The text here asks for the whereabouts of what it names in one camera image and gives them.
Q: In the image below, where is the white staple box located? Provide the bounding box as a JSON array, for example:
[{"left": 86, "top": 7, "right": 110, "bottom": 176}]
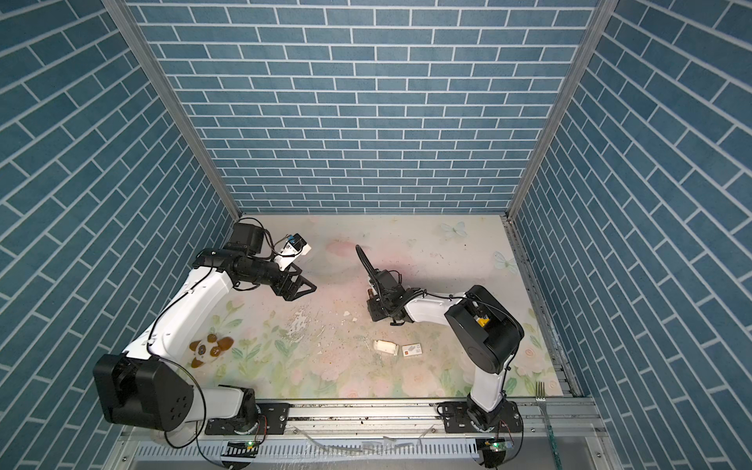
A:
[{"left": 401, "top": 343, "right": 423, "bottom": 358}]

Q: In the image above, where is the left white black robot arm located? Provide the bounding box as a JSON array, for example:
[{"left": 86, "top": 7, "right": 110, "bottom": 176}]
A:
[{"left": 93, "top": 217, "right": 316, "bottom": 448}]

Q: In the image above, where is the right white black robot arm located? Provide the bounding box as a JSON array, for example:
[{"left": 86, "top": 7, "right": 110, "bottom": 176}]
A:
[{"left": 356, "top": 246, "right": 525, "bottom": 432}]

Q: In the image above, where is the brown white mushroom toy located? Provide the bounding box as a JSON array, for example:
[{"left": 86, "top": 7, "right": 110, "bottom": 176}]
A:
[{"left": 189, "top": 334, "right": 234, "bottom": 368}]

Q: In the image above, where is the aluminium front rail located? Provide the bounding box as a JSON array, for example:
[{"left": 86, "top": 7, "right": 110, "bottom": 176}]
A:
[{"left": 119, "top": 396, "right": 606, "bottom": 443}]

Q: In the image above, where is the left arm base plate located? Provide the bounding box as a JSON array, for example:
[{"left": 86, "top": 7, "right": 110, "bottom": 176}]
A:
[{"left": 205, "top": 401, "right": 291, "bottom": 438}]

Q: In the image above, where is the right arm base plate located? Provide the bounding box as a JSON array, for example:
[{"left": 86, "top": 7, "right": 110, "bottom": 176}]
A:
[{"left": 436, "top": 398, "right": 524, "bottom": 434}]

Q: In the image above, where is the silver fork on rail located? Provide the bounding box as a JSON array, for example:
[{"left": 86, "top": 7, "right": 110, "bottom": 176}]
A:
[{"left": 535, "top": 381, "right": 563, "bottom": 470}]

